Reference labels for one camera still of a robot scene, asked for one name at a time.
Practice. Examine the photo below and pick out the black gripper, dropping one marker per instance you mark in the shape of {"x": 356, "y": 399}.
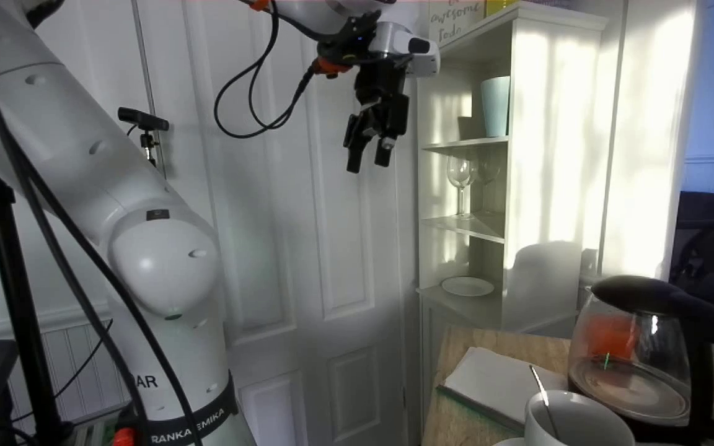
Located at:
{"x": 382, "y": 89}

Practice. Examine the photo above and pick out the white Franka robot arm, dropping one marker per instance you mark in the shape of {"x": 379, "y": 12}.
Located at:
{"x": 151, "y": 256}

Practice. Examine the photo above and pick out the clear wine glass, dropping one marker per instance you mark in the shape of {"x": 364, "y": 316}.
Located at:
{"x": 462, "y": 173}

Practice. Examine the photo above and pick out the white panelled door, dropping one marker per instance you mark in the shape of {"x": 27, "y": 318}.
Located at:
{"x": 342, "y": 248}

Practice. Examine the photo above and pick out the teal cup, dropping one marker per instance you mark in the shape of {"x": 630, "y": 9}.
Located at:
{"x": 494, "y": 108}

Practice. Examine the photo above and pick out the white lettered sign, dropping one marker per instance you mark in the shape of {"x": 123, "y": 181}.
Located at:
{"x": 458, "y": 17}

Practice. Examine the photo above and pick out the white wooden shelf cabinet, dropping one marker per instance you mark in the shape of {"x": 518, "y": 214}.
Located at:
{"x": 557, "y": 124}

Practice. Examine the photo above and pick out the yellow cup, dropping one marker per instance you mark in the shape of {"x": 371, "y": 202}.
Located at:
{"x": 499, "y": 5}

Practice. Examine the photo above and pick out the large white paper napkin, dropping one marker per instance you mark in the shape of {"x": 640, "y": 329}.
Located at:
{"x": 496, "y": 380}

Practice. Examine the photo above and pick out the metal spoon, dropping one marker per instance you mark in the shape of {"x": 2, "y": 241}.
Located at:
{"x": 541, "y": 395}

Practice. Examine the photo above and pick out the white ceramic mug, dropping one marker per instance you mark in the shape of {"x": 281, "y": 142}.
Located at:
{"x": 581, "y": 421}

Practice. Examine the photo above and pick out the dark blue sofa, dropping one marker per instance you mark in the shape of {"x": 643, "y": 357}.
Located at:
{"x": 708, "y": 239}

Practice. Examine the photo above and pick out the red round knob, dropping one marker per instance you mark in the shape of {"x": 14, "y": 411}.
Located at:
{"x": 125, "y": 437}

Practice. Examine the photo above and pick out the black tripod stand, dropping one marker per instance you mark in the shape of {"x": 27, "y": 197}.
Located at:
{"x": 18, "y": 287}

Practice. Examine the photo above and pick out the small black camera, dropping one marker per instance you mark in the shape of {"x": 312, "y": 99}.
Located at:
{"x": 142, "y": 119}

